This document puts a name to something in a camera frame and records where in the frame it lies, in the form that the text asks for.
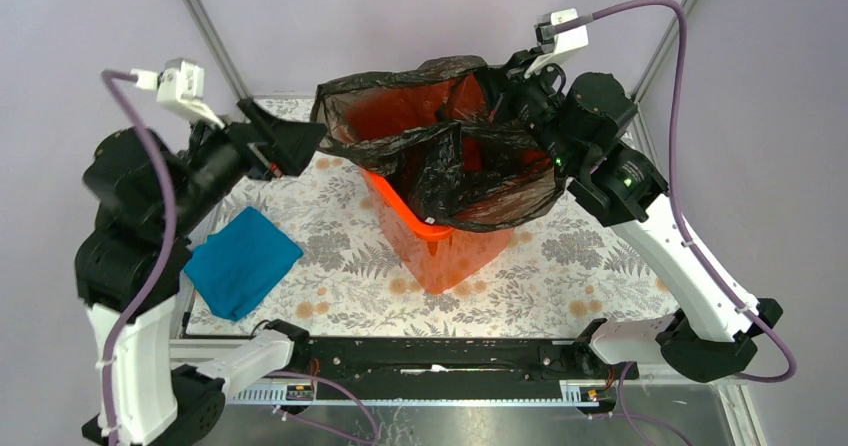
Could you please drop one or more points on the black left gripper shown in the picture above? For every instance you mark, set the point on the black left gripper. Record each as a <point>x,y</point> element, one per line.
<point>275,145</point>

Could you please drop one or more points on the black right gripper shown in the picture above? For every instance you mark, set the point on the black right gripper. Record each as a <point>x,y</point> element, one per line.
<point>512,79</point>

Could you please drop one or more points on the black plastic trash bag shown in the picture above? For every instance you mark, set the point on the black plastic trash bag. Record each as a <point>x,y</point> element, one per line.
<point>444,140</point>

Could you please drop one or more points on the orange plastic trash bin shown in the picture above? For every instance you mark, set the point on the orange plastic trash bin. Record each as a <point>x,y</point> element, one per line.
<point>439,257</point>

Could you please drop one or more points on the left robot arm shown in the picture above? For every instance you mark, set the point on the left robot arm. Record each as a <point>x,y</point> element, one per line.
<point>128,271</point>

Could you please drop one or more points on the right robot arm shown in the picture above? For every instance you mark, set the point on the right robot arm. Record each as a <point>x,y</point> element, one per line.
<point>579,124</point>

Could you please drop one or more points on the blue folded cloth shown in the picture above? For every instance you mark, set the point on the blue folded cloth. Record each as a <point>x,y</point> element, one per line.
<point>236,268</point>

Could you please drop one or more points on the floral patterned table mat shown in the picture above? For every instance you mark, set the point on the floral patterned table mat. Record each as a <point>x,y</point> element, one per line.
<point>554,276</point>

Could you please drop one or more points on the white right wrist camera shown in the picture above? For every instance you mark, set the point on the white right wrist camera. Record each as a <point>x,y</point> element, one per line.
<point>560,35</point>

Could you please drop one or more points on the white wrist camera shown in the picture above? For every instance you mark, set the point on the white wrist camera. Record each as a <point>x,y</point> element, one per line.
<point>179,89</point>
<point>560,35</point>

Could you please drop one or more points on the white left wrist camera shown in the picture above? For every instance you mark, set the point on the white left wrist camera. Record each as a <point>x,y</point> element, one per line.
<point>179,89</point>

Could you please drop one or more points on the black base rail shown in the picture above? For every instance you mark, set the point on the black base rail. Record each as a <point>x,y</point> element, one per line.
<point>456,369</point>

